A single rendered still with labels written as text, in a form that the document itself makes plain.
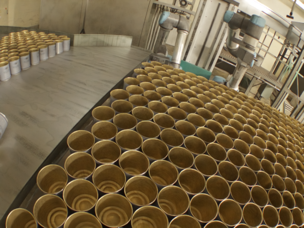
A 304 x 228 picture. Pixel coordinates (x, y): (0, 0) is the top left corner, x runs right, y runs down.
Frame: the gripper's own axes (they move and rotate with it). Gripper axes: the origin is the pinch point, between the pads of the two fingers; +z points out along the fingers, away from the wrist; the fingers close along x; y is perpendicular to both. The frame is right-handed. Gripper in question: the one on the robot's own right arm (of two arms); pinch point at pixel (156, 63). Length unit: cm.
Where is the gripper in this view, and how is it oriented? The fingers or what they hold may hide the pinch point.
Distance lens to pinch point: 97.4
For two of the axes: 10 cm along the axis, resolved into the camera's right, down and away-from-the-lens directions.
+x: -9.6, -2.8, 0.1
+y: -2.2, 7.7, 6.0
